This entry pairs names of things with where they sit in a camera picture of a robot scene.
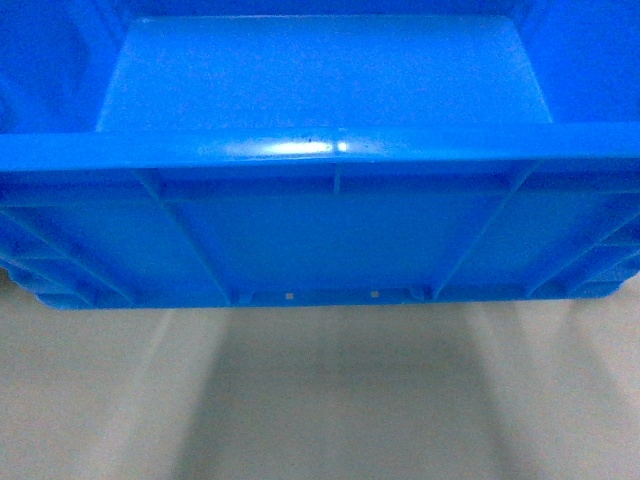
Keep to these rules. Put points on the large blue plastic crate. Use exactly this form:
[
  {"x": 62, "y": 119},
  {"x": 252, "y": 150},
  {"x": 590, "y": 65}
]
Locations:
[{"x": 169, "y": 154}]

